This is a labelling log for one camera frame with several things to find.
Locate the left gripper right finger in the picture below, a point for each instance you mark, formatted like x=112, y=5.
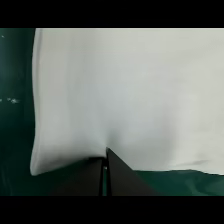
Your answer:
x=125, y=180

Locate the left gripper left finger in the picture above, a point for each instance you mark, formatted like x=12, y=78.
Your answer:
x=87, y=181

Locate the white garment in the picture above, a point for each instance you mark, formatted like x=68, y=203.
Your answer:
x=126, y=96

